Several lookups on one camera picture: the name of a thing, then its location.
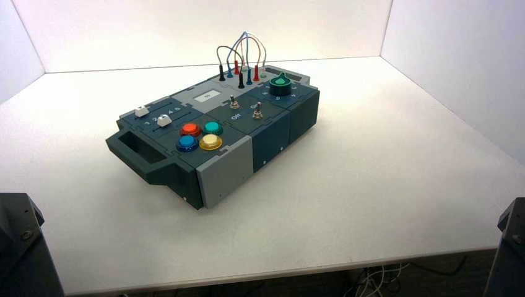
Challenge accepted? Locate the red push button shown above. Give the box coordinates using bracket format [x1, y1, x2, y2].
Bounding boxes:
[180, 122, 202, 138]

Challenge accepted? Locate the green push button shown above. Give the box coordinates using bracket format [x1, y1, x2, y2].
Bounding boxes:
[202, 121, 224, 137]

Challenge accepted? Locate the yellow push button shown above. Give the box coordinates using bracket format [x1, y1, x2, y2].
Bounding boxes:
[199, 134, 223, 152]

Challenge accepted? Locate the black cable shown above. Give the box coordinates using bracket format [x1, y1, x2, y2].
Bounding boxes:
[410, 256, 469, 278]

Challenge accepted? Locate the green rotary knob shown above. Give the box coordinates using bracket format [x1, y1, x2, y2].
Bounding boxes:
[269, 72, 293, 98]

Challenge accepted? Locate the blue push button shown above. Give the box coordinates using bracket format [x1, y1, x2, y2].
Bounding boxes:
[176, 134, 199, 153]

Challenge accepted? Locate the white cable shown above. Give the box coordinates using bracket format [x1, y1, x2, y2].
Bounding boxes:
[353, 263, 411, 297]

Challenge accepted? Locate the black jumper wire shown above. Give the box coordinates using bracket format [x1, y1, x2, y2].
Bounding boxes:
[216, 45, 245, 75]

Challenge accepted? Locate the white number label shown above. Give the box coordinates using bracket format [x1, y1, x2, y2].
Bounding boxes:
[194, 90, 222, 103]

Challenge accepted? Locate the red jumper wire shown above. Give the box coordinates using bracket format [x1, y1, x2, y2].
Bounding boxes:
[235, 37, 261, 67]

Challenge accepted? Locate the dark blue grey control box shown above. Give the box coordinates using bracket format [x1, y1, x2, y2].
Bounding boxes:
[105, 63, 321, 210]

